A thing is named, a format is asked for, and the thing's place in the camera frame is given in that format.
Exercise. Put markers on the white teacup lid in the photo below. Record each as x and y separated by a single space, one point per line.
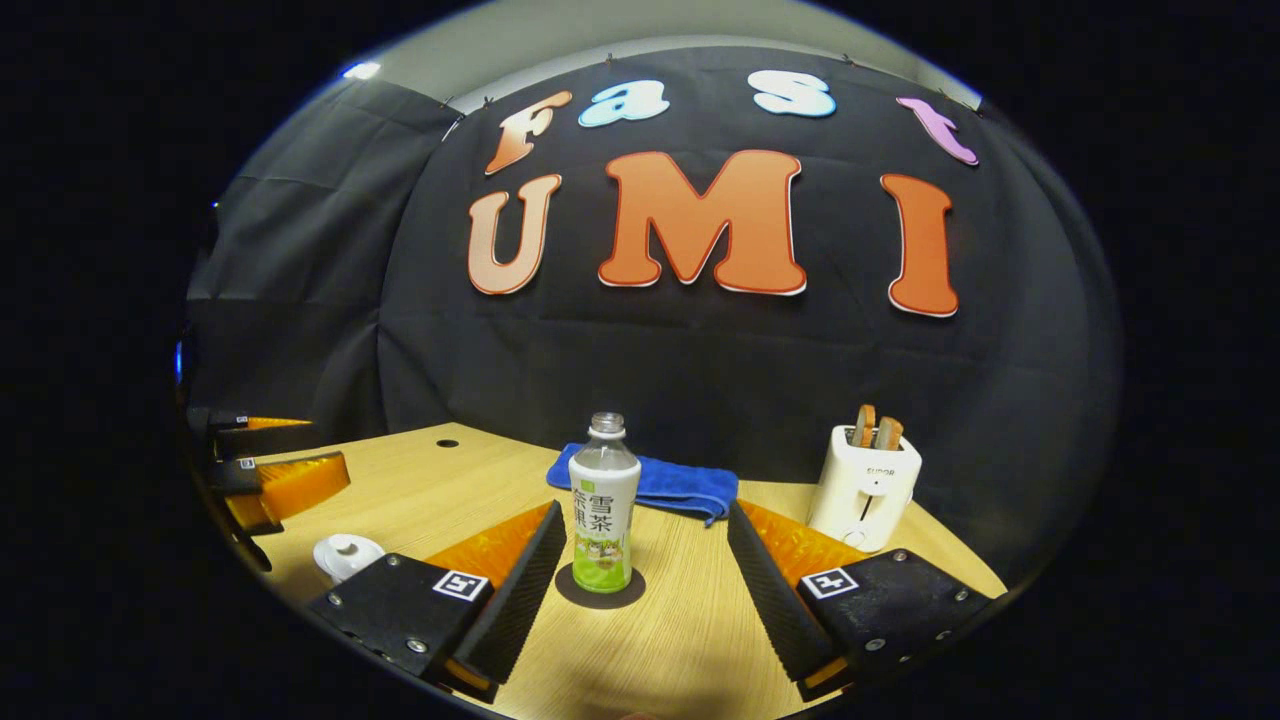
350 550

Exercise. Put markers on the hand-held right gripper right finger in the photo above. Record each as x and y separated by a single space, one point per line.
770 600

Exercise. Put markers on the dark round coaster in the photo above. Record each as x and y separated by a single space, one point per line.
600 598

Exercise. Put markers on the black backdrop cloth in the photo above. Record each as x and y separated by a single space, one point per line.
700 370

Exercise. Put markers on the toasted bread slice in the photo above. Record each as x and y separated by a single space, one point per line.
864 425
888 433

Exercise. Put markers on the clear water bottle white label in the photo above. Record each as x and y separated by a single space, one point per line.
603 510

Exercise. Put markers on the white toaster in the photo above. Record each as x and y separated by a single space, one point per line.
860 490

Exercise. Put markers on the blue towel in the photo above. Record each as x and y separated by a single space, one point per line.
680 485

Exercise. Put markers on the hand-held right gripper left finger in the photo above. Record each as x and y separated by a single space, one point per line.
520 600

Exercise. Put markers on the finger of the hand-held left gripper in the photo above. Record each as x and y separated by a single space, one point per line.
290 485
260 438

